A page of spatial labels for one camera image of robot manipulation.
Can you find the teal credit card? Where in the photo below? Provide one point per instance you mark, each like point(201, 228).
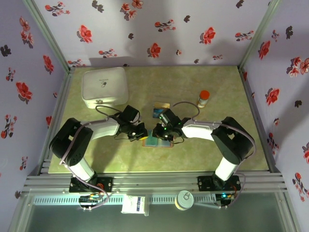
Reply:
point(151, 141)

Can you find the pink card holder album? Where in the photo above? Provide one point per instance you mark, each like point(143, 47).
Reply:
point(166, 144)

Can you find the gold credit card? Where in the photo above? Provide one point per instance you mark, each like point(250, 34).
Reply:
point(163, 105)

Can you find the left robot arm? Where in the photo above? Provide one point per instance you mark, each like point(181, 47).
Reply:
point(103, 126)

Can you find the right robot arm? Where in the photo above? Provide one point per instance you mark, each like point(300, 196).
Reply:
point(200, 128)

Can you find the orange-capped small bottle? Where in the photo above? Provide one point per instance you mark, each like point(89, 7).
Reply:
point(204, 96)

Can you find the white square box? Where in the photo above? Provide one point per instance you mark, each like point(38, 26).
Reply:
point(103, 82)

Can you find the white box with blue print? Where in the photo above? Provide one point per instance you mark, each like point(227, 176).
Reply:
point(130, 205)

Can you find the tin can with pull tab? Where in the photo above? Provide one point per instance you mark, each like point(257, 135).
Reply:
point(184, 200)

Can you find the aluminium cross rail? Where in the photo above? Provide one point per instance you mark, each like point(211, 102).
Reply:
point(154, 181)

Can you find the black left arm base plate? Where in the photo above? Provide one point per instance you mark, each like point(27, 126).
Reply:
point(106, 183)

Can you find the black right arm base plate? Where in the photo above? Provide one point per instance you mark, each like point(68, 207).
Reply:
point(205, 183)

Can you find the aluminium side rail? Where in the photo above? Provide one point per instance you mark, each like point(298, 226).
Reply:
point(252, 108)
point(59, 108)

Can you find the aluminium corner post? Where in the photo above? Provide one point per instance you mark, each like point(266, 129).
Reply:
point(48, 36)
point(258, 36)

